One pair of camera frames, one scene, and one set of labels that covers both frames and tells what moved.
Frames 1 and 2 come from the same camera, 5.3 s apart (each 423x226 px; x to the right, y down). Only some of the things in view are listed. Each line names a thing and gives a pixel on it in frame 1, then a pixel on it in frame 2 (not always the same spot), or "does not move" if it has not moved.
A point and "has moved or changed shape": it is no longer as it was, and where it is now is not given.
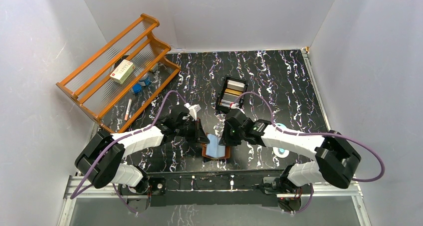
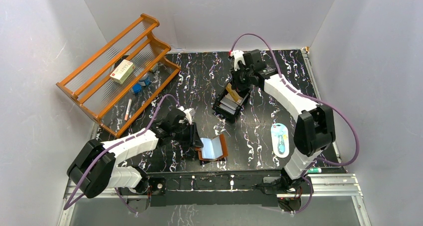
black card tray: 227,108 has moved or changed shape
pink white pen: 128,109 does not move
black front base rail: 229,187 does not move
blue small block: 136,88 does not move
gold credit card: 236,92 has moved or changed shape
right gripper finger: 228,138 to 241,86
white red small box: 122,71 does not move
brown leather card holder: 213,150 has moved or changed shape
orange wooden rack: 117,82 does not move
